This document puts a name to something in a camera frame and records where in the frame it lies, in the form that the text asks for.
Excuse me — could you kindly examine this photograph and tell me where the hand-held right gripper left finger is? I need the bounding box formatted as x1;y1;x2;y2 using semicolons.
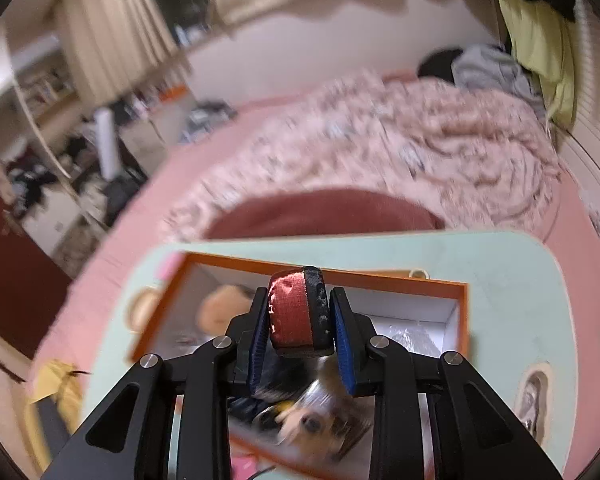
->
40;287;272;480

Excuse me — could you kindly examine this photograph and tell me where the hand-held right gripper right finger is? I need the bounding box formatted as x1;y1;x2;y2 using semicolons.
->
329;287;563;480

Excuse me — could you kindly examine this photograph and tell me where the red and black pouch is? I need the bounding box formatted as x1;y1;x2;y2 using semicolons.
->
268;265;329;359

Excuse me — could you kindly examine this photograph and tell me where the orange cardboard box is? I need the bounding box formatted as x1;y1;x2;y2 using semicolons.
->
127;252;469;479

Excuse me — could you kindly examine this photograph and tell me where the clear plastic bag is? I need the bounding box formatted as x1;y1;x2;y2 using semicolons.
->
380;322;442;361

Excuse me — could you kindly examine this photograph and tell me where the small plush mouse toy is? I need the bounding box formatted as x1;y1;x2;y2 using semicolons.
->
275;400;341;461

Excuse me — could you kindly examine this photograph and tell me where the dark red pillow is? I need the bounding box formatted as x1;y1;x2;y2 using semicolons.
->
202;187;446;241

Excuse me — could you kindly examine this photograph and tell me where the pink bed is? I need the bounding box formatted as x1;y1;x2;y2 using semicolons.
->
30;75;600;480

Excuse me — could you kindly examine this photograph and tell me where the pink floral quilt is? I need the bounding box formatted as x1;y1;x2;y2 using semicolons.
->
160;72;563;241

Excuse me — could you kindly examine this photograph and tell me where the white nightstand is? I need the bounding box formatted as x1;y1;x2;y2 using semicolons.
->
125;115;171;161

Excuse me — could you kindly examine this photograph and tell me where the white roll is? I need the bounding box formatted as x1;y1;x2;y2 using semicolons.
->
92;107;123;181

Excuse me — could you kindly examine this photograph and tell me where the dark red door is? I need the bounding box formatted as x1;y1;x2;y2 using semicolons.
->
0;160;73;361

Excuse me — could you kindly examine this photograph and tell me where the white wardrobe shelving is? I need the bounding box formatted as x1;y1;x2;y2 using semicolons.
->
7;35;81;126

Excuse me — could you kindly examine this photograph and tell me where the beige curtain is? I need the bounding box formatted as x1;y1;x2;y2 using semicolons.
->
55;0;446;106

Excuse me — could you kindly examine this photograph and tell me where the yellow-green hanging cloth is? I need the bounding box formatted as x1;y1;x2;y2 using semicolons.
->
495;0;578;126

